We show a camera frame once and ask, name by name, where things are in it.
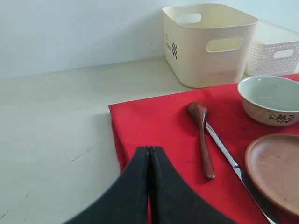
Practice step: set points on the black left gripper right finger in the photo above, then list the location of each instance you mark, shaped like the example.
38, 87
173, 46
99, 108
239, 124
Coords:
172, 200

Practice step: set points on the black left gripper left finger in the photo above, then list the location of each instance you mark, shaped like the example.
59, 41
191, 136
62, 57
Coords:
126, 201

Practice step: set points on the red tablecloth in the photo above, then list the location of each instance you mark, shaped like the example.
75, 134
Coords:
165, 122

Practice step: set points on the steel table knife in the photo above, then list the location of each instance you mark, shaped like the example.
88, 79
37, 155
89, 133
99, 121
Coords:
265, 206

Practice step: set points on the dark wooden spoon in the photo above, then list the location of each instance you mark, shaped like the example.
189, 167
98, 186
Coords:
199, 113

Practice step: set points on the brown wooden plate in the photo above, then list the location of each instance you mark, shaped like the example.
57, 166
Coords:
272, 162

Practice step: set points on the white ceramic floral bowl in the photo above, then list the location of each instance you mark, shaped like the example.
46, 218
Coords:
270, 100

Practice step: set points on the cream plastic storage bin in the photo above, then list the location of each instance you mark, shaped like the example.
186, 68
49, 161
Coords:
207, 44

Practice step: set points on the white perforated plastic basket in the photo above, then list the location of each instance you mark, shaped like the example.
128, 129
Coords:
278, 56

